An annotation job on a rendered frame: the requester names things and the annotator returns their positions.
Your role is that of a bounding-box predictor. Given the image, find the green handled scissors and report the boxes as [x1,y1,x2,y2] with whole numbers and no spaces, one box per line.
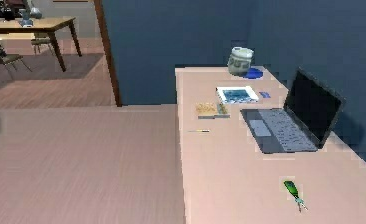
[283,180,308,213]

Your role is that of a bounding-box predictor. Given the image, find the brown wooden dining table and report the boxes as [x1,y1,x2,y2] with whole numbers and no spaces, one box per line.
[0,16,83,73]

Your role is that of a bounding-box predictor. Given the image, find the grey-green lidded jar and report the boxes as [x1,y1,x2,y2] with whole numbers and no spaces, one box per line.
[227,46,255,76]

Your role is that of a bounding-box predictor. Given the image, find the olive seat chair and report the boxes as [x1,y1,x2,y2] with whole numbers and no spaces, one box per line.
[30,32,55,55]
[0,44,33,80]

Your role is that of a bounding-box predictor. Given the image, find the brown wooden door frame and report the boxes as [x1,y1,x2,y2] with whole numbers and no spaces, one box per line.
[93,0,123,108]

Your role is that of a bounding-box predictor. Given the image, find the dark grey open laptop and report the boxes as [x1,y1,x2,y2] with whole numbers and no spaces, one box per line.
[240,67,345,155]

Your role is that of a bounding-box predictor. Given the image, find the blue grey statuette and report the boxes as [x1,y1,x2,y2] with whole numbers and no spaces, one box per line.
[18,8,34,28]

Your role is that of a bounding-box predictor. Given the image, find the blue round disc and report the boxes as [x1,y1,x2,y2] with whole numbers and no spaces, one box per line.
[243,67,265,80]

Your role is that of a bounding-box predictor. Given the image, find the pale pink desk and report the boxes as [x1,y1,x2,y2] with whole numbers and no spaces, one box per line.
[174,65,366,224]

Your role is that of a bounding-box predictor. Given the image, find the white blue picture book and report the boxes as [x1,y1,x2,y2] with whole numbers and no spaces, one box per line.
[215,85,260,105]

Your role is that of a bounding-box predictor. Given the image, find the dark grey floor rug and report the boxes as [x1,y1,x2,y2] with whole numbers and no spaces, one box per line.
[0,52,105,91]

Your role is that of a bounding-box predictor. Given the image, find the pale blue vase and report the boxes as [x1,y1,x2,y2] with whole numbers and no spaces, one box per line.
[29,6,43,20]

